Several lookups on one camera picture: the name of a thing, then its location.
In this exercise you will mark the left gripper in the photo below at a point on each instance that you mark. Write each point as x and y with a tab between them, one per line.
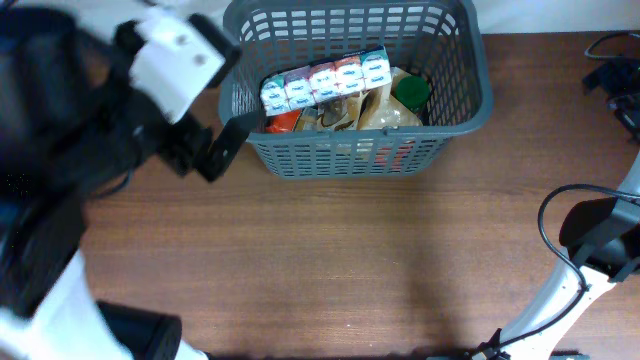
197	152

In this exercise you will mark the multicolour tissue pack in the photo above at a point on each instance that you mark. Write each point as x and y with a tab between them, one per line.
325	80

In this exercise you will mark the small brown snack bag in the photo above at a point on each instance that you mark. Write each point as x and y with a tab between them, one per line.
334	115

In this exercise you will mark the beige paper bag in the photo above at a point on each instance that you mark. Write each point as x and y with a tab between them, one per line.
382	109

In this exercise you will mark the red orange pasta packet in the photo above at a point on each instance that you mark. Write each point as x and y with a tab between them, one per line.
282	121

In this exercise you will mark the green lid jar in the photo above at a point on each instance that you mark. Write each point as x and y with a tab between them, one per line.
413	92

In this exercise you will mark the grey plastic shopping basket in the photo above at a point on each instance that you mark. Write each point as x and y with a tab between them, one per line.
438	40

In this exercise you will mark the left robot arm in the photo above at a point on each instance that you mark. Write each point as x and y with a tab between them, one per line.
79	116

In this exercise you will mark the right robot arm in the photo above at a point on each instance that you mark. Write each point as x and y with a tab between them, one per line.
599	248

